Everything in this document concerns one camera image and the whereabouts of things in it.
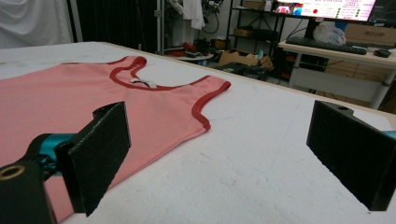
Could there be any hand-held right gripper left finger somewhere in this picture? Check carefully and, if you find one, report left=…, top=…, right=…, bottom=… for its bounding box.
left=54, top=101, right=132, bottom=217

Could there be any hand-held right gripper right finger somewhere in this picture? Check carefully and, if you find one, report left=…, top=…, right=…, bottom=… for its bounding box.
left=305, top=99, right=396, bottom=212

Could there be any pink tank top red trim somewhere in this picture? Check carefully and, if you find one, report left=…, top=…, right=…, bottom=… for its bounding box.
left=0, top=55, right=233, bottom=224

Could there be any white-legged desk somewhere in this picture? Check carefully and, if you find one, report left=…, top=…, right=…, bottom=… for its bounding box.
left=277, top=40, right=396, bottom=110

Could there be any white felt mat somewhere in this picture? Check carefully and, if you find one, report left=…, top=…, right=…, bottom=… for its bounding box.
left=0, top=41, right=396, bottom=224

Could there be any black computer mouse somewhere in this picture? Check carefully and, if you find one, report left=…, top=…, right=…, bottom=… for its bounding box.
left=373, top=49, right=392, bottom=59

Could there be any black keyboard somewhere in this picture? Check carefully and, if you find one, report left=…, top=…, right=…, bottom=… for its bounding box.
left=285, top=35, right=369, bottom=56

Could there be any large cardboard box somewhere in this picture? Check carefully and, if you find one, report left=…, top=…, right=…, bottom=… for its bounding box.
left=343, top=22, right=396, bottom=48

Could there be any white plastic bag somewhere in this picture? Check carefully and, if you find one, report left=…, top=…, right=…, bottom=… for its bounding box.
left=312, top=22, right=347, bottom=47

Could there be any black curtain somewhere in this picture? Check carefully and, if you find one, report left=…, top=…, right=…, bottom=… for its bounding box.
left=76, top=0, right=159, bottom=53

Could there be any round white table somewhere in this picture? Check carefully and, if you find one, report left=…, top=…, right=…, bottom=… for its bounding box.
left=173, top=52, right=216, bottom=63

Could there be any metal stand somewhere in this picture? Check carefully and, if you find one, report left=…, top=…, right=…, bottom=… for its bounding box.
left=155, top=0, right=166, bottom=54

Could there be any computer monitor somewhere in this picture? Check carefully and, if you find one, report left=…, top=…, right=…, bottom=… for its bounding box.
left=272, top=0, right=378, bottom=23

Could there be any white curtain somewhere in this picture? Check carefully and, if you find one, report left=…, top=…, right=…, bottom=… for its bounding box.
left=0, top=0, right=75, bottom=49

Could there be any open cardboard box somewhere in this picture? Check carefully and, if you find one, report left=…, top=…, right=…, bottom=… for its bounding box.
left=217, top=50, right=276, bottom=71

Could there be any white hanging cloth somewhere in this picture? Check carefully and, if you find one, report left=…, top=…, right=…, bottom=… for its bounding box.
left=181, top=0, right=206, bottom=31

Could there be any black shelf rack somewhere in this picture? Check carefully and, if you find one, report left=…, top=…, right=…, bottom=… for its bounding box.
left=226, top=0, right=285, bottom=58

